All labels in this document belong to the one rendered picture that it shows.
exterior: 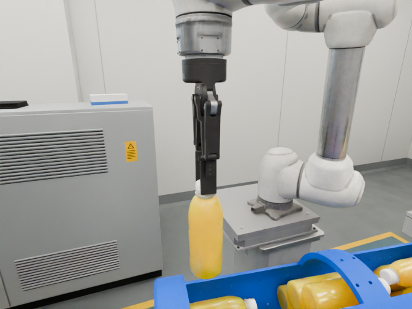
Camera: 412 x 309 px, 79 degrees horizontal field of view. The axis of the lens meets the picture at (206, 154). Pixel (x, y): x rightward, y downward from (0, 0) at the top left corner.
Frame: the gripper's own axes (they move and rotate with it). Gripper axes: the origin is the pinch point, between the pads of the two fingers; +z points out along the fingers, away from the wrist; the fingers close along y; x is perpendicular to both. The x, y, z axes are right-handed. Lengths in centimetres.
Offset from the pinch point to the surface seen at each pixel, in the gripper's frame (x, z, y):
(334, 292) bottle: 27.2, 28.2, 7.2
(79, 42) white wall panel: -73, -51, -251
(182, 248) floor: 12, 147, -167
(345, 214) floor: 219, 149, -185
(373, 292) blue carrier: 32.3, 25.1, 11.6
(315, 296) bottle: 22.6, 28.4, 7.1
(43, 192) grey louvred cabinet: -80, 53, -123
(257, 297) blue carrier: 16.2, 42.2, -7.4
